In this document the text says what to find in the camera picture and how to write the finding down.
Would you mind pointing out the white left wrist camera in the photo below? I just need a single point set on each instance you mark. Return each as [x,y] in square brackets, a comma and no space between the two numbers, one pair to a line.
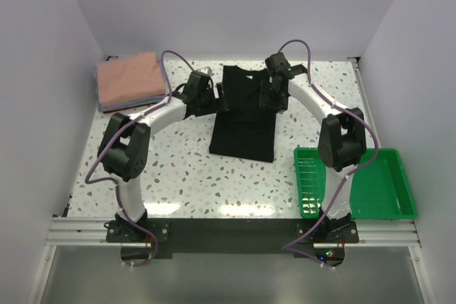
[206,70]

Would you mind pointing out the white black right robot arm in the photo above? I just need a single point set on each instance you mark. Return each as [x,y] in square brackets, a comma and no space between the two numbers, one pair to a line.
[342,139]

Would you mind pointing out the black t shirt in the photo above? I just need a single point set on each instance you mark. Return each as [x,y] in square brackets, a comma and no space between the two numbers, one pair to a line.
[246,131]

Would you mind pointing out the aluminium frame rail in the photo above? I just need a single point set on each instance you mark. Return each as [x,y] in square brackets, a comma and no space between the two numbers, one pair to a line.
[387,233]

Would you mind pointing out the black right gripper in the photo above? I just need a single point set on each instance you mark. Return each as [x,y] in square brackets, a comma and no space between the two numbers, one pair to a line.
[266,100]

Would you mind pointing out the stack of folded shirts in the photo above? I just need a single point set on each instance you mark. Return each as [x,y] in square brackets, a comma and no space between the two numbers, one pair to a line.
[142,103]

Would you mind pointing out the pink folded t shirt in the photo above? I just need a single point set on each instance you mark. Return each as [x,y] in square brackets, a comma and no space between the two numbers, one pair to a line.
[131,78]

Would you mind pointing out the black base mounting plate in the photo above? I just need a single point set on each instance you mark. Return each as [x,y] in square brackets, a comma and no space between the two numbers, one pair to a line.
[236,236]

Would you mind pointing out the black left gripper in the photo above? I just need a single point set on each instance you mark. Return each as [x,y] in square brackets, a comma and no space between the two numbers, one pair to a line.
[213,107]

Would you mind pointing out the green plastic tray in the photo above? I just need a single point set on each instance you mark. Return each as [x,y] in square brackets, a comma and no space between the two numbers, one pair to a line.
[379,192]

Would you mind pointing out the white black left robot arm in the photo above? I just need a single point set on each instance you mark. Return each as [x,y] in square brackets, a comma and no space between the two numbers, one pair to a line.
[124,149]

